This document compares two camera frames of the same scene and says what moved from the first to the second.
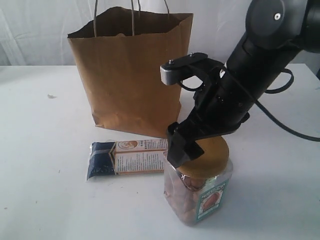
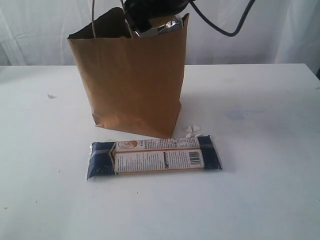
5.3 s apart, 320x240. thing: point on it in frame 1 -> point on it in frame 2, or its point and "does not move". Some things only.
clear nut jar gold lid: [194, 191] -> [164, 24]
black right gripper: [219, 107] -> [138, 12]
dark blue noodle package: [110, 158] does not move
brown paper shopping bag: [121, 52] does not move
